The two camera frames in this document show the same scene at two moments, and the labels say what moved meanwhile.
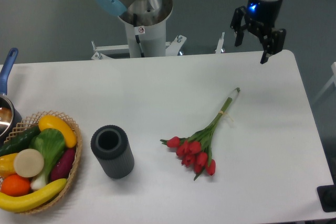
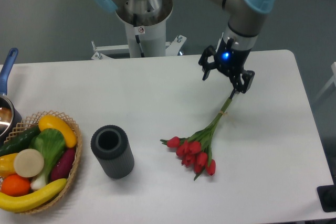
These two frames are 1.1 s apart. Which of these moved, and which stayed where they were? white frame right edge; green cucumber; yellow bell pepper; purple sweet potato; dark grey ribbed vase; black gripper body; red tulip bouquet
Moved: black gripper body
Stayed: yellow bell pepper; purple sweet potato; dark grey ribbed vase; white frame right edge; green cucumber; red tulip bouquet
